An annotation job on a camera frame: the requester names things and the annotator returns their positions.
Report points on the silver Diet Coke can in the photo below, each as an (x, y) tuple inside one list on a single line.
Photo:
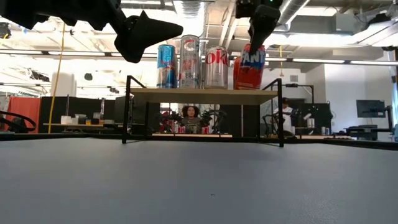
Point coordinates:
[(216, 68)]

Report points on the wooden shelf with black frame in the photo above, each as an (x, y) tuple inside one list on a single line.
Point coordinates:
[(202, 96)]

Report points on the red Fanta can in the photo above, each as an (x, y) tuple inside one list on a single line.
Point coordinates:
[(248, 73)]

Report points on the blue silver Red Bull can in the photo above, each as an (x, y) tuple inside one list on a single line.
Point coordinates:
[(166, 67)]

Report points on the silver ceiling duct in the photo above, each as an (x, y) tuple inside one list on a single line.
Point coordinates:
[(289, 9)]

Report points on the blue-grey table mat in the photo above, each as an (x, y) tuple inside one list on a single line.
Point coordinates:
[(199, 186)]

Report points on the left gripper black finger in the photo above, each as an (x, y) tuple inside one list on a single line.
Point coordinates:
[(146, 37)]

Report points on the orange partition panel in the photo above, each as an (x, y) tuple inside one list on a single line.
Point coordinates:
[(23, 113)]

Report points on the black background robot arm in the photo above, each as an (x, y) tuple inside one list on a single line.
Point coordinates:
[(311, 115)]

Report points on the dark desk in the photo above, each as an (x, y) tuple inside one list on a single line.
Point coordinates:
[(367, 132)]

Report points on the white Celsius can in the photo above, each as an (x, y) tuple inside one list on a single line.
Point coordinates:
[(189, 62)]

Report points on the black computer monitor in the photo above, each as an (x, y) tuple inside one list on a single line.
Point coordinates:
[(370, 109)]

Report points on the person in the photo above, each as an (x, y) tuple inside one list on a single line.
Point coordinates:
[(284, 115), (190, 116)]

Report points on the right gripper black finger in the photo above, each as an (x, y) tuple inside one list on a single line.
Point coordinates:
[(262, 28)]

